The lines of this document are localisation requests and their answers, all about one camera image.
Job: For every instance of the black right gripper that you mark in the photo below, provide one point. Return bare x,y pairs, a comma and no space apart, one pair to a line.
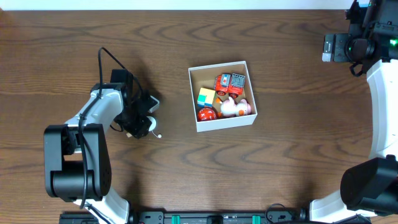
341,55

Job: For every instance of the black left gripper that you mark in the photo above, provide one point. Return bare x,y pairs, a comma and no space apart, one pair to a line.
137,125

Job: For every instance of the white rattle drum toy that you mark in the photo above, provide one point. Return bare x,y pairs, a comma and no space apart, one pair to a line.
152,124

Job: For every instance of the red lettered ball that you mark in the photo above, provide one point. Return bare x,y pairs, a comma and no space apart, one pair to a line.
206,114

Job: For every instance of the multicoloured puzzle cube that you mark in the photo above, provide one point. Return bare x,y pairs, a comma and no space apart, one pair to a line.
206,97

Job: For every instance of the white cardboard box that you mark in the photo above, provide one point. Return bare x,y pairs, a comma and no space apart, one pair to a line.
204,77

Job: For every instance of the pink white toy duck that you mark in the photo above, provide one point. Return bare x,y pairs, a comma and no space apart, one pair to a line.
229,108

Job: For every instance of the red toy fire truck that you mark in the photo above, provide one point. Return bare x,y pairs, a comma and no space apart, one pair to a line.
229,84

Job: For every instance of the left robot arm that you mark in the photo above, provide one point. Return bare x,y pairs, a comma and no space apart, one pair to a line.
76,159

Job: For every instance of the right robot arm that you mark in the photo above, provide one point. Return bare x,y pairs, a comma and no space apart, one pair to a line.
370,188

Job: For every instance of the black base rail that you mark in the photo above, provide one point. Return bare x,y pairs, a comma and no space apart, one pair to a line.
273,216

